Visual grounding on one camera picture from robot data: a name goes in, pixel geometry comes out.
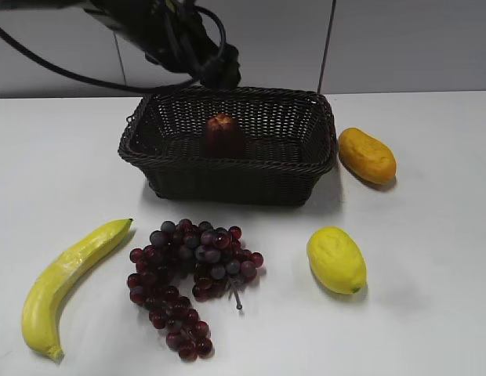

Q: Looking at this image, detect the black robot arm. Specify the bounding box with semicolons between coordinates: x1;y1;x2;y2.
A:
82;0;241;90

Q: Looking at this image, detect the yellow lemon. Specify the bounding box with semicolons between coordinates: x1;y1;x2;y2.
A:
306;226;367;295

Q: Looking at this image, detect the purple red grape bunch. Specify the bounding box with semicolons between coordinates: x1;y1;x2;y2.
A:
127;219;264;362

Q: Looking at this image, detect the orange mango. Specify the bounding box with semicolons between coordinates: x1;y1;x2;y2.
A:
338;128;397;185

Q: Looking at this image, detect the yellow banana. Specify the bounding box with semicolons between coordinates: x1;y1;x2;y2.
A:
21;219;133;363

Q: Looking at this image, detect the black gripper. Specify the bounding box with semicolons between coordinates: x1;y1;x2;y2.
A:
200;43;241;89

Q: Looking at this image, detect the black wicker basket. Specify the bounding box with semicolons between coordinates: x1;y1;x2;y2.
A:
118;86;338;206

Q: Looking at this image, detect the dark red apple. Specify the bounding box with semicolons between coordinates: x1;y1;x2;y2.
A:
202;114;245;159

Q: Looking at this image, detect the black cable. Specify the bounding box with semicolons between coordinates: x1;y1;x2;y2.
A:
0;0;228;95

